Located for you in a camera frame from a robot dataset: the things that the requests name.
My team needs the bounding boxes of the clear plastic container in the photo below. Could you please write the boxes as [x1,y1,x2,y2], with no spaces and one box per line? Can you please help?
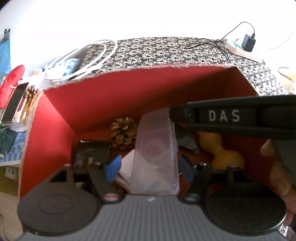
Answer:
[130,108,179,195]

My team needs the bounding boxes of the red oval case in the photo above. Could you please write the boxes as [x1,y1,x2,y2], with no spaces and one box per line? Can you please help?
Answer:
[0,65,25,109]

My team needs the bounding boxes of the black box in carton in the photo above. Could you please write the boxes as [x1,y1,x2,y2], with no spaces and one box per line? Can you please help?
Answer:
[72,140,111,170]

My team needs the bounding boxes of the white power strip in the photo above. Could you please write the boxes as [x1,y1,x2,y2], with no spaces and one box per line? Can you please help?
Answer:
[225,40,260,62]

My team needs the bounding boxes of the black charger cable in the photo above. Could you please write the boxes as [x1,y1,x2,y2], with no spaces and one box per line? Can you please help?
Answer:
[184,21,256,62]

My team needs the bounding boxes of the white coiled cable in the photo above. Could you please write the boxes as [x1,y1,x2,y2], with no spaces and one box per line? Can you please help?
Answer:
[43,39,117,84]

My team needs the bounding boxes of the yellow gourd toy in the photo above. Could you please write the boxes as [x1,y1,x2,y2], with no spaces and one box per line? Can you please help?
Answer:
[197,131,245,170]

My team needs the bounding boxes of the black charger plug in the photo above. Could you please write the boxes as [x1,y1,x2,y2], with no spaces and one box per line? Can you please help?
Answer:
[241,34,256,52]

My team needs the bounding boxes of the black smartphone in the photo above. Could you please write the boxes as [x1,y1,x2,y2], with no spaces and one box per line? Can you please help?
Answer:
[1,82,29,125]

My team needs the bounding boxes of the blue checkered cloth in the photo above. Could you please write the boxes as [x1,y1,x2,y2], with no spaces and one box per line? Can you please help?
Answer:
[1,130,26,166]

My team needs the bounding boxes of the blue pouch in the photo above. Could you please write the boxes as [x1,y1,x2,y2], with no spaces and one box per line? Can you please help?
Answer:
[0,29,11,80]

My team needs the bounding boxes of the patterned tablecloth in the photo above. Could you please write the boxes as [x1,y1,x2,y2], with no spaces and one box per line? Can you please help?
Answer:
[80,37,288,96]

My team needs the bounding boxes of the pine cone on table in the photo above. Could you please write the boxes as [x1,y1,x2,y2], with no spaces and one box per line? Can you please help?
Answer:
[23,85,42,116]

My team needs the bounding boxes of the person's right hand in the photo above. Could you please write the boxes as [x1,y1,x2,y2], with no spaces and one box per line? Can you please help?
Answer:
[260,139,295,226]

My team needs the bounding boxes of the pine cone in box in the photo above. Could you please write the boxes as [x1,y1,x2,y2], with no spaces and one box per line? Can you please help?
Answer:
[109,118,138,150]

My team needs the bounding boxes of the red cardboard box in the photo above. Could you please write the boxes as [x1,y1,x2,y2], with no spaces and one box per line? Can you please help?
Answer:
[17,63,278,200]

